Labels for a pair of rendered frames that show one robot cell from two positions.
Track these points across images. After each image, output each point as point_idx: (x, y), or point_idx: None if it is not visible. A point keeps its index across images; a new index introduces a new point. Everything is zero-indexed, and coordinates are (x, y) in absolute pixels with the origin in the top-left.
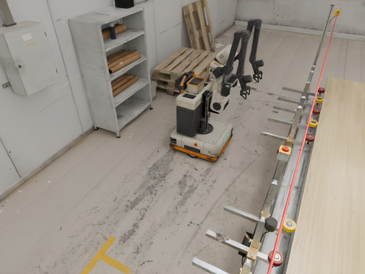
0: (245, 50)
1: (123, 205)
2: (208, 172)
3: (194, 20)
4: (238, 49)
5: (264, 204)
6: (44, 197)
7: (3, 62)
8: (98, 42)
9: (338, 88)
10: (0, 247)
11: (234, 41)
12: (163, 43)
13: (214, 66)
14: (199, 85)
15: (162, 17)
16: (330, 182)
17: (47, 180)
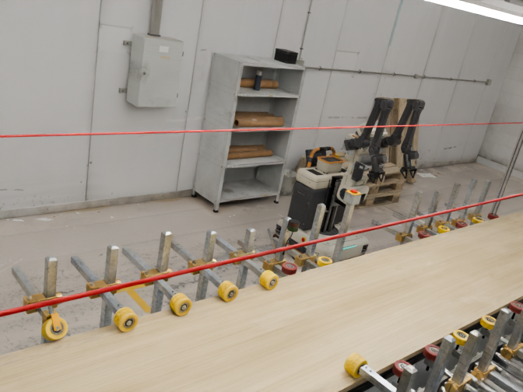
0: (383, 120)
1: (179, 264)
2: None
3: (387, 119)
4: None
5: None
6: (100, 226)
7: (131, 66)
8: (233, 82)
9: (519, 222)
10: (35, 243)
11: (373, 107)
12: (331, 132)
13: (352, 138)
14: (331, 162)
15: (338, 97)
16: (405, 261)
17: (110, 215)
